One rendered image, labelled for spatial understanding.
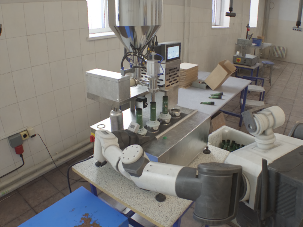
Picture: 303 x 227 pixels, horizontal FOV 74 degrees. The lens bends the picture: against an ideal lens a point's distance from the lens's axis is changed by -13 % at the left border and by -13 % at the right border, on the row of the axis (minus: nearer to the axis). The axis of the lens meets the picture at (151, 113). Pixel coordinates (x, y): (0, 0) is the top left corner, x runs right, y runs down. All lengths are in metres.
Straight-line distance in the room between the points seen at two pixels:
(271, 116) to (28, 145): 2.28
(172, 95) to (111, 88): 0.45
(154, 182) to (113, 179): 0.71
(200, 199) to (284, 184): 0.21
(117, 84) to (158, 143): 0.35
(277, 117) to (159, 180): 0.39
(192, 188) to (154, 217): 0.57
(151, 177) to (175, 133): 0.60
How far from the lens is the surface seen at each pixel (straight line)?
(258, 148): 0.72
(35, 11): 2.36
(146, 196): 1.23
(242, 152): 0.69
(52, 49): 2.44
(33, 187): 2.64
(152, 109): 1.16
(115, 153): 0.81
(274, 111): 0.70
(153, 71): 1.08
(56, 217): 1.41
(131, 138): 1.04
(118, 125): 1.19
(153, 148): 1.10
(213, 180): 0.56
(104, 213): 1.37
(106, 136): 0.89
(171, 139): 1.17
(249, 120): 0.66
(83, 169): 1.45
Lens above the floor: 1.62
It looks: 24 degrees down
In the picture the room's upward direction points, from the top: straight up
